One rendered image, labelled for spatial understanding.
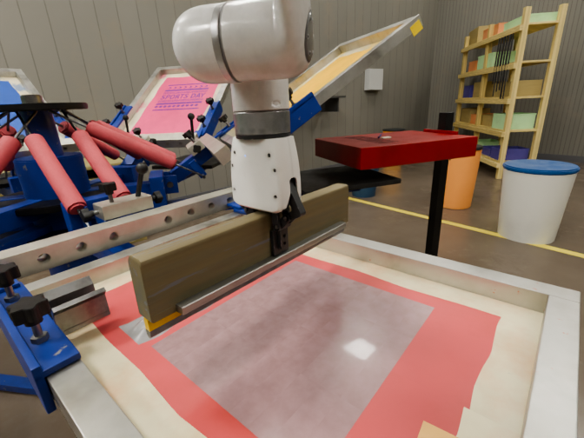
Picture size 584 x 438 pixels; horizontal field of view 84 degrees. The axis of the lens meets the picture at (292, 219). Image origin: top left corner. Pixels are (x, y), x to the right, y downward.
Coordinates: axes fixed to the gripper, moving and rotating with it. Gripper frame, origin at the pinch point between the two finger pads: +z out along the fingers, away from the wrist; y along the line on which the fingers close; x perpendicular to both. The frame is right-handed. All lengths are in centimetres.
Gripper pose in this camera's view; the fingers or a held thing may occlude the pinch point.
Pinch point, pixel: (270, 237)
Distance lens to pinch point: 49.7
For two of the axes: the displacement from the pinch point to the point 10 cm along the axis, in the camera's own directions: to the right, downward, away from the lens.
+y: 7.6, 1.8, -6.2
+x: 6.5, -2.8, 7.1
